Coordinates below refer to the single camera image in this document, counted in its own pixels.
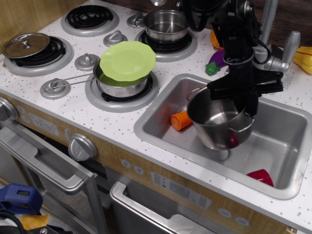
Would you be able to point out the grey oven dial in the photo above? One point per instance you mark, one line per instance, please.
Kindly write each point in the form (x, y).
(7, 110)
(81, 148)

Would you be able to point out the yellow toy squash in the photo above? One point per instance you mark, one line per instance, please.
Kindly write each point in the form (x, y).
(303, 58)

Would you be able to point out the grey stove knob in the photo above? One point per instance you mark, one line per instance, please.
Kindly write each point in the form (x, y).
(86, 62)
(114, 38)
(55, 89)
(136, 21)

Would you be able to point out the grey stove knob lower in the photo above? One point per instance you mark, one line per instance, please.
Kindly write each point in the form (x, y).
(86, 62)

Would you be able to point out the grey sink basin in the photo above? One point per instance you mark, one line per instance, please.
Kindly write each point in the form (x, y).
(280, 141)

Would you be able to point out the grey oven door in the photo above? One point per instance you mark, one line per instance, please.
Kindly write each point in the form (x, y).
(69, 190)

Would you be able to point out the small steel pot on burner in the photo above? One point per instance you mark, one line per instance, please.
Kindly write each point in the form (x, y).
(165, 26)

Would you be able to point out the yellow cloth piece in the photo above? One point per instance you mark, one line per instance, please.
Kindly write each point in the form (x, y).
(32, 221)

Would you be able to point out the red toy pepper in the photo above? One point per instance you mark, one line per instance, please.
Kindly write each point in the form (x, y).
(263, 176)

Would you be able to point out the purple toy eggplant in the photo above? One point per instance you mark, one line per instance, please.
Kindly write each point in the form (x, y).
(215, 63)

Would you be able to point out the grey oven dial left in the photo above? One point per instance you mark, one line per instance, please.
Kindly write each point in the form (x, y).
(7, 110)

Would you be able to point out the grey stove knob top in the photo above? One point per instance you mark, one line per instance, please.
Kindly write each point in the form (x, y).
(136, 21)

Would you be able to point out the black coil burner back left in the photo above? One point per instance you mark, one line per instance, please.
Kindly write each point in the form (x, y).
(89, 16)

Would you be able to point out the grey stove knob middle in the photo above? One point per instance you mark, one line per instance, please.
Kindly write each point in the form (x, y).
(114, 38)

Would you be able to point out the steel pot lid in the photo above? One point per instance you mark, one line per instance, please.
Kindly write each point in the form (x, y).
(25, 45)

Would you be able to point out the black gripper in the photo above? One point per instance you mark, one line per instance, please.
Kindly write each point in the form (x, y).
(244, 80)

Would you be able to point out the grey dishwasher door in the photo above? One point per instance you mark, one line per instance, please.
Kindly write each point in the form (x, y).
(152, 213)

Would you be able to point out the green plastic plate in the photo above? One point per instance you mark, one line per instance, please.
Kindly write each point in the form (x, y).
(128, 61)

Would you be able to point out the grey stove knob front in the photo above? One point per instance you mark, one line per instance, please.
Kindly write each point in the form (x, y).
(55, 89)

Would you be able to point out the orange toy carrot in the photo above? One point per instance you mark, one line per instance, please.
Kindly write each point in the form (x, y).
(180, 120)

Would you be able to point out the orange toy pumpkin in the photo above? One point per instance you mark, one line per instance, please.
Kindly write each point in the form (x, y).
(214, 41)

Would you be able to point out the grey oven dial centre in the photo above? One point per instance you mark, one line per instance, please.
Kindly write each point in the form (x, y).
(81, 148)

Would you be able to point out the silver toy faucet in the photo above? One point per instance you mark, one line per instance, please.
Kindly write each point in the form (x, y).
(264, 58)

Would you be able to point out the steel saucepan with handle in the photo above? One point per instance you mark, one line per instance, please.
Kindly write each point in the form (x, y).
(111, 87)

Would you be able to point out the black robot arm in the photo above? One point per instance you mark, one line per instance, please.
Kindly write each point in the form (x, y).
(237, 31)

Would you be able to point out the blue clamp tool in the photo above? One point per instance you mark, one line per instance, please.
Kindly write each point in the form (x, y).
(20, 199)

